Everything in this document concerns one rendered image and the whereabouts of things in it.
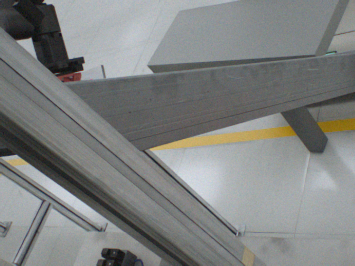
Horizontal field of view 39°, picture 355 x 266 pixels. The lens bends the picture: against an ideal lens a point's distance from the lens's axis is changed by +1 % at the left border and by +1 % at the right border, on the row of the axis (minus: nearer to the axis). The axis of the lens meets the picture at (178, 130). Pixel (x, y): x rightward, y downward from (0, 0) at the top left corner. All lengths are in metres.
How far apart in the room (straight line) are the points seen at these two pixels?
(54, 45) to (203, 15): 0.75
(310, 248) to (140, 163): 0.60
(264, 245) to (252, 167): 1.00
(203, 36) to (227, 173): 0.66
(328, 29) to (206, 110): 0.83
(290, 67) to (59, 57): 0.47
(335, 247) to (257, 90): 0.40
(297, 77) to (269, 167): 1.25
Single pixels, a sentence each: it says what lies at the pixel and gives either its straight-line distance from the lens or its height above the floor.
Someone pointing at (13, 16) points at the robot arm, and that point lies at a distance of 0.93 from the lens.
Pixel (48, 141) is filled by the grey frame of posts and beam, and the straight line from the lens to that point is 0.30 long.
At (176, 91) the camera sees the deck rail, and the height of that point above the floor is 1.13.
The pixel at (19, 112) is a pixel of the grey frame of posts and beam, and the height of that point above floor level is 1.26.
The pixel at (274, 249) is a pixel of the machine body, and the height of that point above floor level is 0.62.
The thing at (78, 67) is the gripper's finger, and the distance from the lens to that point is 0.97.
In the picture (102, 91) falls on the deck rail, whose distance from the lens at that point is 0.39.
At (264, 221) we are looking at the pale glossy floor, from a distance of 1.78.
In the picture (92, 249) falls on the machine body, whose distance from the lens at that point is 1.24.
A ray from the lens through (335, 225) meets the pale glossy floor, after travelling 1.66.
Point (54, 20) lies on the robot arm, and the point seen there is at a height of 1.07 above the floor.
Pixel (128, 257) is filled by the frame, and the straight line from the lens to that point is 1.10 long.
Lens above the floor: 1.37
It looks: 37 degrees down
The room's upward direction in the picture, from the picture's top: 45 degrees counter-clockwise
